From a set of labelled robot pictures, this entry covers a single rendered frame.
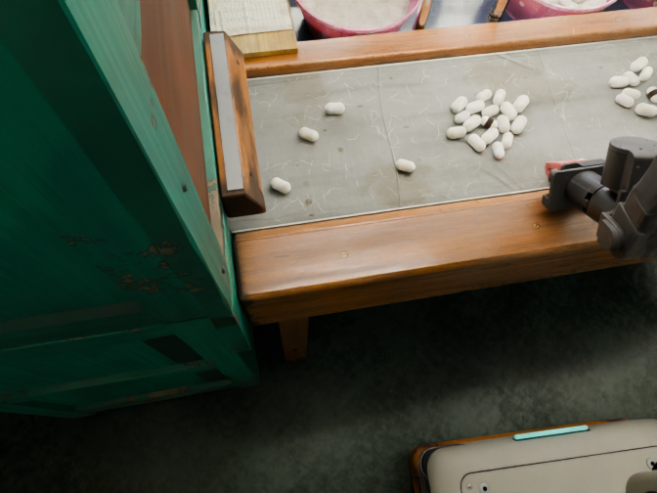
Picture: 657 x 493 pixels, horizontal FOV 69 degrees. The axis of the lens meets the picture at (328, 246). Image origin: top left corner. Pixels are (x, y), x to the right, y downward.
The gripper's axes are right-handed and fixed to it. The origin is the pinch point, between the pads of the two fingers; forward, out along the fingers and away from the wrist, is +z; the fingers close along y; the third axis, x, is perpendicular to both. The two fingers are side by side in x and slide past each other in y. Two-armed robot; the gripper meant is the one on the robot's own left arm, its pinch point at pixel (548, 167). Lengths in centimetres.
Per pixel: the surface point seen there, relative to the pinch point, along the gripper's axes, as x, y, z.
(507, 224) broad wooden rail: 5.3, 10.8, -7.9
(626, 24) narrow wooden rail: -18.1, -26.1, 21.8
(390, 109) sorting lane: -9.1, 23.8, 14.2
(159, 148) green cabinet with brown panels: -23, 54, -40
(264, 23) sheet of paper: -24, 44, 26
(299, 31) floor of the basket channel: -21, 36, 39
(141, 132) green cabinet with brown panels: -25, 54, -44
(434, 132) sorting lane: -5.4, 17.1, 9.5
